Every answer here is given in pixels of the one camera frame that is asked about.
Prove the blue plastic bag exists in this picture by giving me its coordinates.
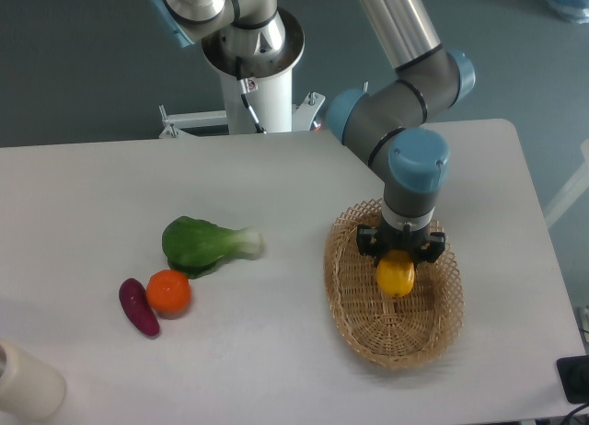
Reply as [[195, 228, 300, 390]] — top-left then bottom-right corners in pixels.
[[546, 0, 588, 24]]

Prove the cream cylindrical bottle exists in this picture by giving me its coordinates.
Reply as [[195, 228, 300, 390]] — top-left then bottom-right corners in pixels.
[[1, 339, 66, 421]]

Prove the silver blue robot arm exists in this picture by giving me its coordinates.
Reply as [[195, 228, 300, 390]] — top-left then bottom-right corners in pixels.
[[151, 0, 476, 264]]

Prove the black cable on pedestal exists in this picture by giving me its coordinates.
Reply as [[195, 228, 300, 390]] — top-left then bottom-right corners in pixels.
[[235, 55, 268, 135]]

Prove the green bok choy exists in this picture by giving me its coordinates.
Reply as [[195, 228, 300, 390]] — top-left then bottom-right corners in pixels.
[[161, 216, 264, 280]]

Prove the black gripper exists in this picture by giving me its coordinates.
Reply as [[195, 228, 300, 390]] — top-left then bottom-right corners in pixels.
[[356, 220, 445, 267]]

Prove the woven bamboo basket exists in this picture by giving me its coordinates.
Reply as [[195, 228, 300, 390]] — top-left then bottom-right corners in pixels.
[[324, 199, 464, 369]]

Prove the black device at table edge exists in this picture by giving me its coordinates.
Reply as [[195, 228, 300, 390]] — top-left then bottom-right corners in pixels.
[[556, 355, 588, 404]]

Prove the orange tangerine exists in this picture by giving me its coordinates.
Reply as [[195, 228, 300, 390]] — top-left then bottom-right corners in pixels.
[[145, 270, 191, 314]]

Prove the yellow mango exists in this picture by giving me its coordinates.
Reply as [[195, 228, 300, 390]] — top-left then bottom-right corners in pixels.
[[375, 250, 416, 297]]

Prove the purple sweet potato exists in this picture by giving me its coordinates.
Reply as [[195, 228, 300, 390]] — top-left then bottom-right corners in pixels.
[[119, 278, 160, 338]]

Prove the white frame at right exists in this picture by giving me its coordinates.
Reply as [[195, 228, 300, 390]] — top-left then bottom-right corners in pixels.
[[543, 140, 588, 230]]

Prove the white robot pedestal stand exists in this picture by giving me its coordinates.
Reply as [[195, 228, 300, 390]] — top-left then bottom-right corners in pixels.
[[159, 7, 326, 138]]

